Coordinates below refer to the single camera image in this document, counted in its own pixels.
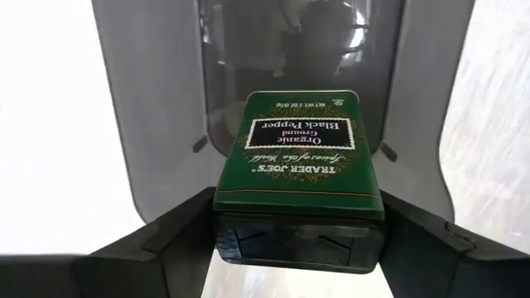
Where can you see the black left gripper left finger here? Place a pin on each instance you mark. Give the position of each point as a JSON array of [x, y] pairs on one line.
[[124, 269]]

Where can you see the green black pepper spice tin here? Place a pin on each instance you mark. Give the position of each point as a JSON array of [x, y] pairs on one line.
[[298, 165]]

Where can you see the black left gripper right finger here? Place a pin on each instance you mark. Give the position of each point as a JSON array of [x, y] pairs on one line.
[[447, 269]]

